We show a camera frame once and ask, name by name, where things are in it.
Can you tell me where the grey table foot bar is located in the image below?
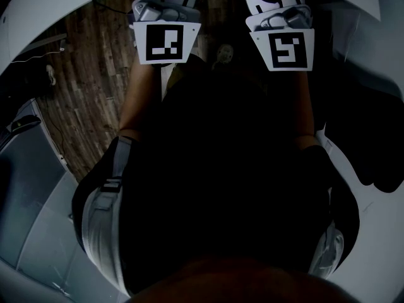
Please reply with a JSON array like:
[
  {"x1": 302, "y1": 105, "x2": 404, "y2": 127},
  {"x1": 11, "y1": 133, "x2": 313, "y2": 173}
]
[{"x1": 22, "y1": 32, "x2": 69, "y2": 54}]

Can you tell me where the grey backpack strap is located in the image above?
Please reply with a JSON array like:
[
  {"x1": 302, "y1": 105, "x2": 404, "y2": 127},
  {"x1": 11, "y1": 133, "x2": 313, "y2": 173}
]
[
  {"x1": 307, "y1": 186, "x2": 345, "y2": 280},
  {"x1": 81, "y1": 136, "x2": 133, "y2": 298}
]

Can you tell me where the dark grey desk mat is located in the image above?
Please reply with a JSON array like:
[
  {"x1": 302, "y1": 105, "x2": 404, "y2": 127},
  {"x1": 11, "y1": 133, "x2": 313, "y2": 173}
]
[{"x1": 0, "y1": 128, "x2": 69, "y2": 266}]

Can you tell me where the person's black shirt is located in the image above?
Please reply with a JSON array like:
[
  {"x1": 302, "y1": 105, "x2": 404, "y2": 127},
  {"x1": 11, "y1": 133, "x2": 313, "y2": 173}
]
[{"x1": 71, "y1": 55, "x2": 360, "y2": 296}]

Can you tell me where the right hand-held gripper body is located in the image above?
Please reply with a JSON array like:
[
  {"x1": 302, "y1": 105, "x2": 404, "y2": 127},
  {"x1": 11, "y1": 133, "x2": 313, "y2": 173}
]
[{"x1": 245, "y1": 4, "x2": 316, "y2": 73}]

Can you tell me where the person's face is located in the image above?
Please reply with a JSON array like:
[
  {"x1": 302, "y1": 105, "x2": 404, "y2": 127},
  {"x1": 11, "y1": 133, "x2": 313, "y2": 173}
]
[{"x1": 126, "y1": 256, "x2": 360, "y2": 303}]

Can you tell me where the white charger cable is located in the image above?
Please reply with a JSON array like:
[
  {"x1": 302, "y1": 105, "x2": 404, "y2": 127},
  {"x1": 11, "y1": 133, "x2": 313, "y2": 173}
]
[{"x1": 10, "y1": 49, "x2": 62, "y2": 64}]

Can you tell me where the person's left forearm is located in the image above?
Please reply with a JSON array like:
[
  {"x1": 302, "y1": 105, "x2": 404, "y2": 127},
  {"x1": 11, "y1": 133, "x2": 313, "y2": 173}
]
[{"x1": 118, "y1": 62, "x2": 163, "y2": 138}]

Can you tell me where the person's left white shoe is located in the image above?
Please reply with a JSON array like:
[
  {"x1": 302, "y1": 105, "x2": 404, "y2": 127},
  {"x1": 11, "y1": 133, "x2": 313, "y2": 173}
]
[{"x1": 215, "y1": 44, "x2": 235, "y2": 71}]

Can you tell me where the person's white shoe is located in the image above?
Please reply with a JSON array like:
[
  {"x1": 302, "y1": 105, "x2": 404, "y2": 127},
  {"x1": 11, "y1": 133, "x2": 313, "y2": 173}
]
[
  {"x1": 215, "y1": 44, "x2": 235, "y2": 71},
  {"x1": 45, "y1": 64, "x2": 58, "y2": 86}
]

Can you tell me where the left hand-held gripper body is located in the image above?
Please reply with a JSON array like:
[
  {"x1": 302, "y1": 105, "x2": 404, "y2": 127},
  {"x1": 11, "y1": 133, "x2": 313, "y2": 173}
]
[{"x1": 129, "y1": 0, "x2": 203, "y2": 66}]

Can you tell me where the black floor cable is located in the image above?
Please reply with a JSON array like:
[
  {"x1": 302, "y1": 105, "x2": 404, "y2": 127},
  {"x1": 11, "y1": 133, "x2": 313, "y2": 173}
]
[{"x1": 46, "y1": 105, "x2": 69, "y2": 158}]

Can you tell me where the person's right forearm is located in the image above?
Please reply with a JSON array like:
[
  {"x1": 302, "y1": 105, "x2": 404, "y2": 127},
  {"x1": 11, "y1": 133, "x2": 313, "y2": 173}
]
[{"x1": 279, "y1": 70, "x2": 317, "y2": 151}]

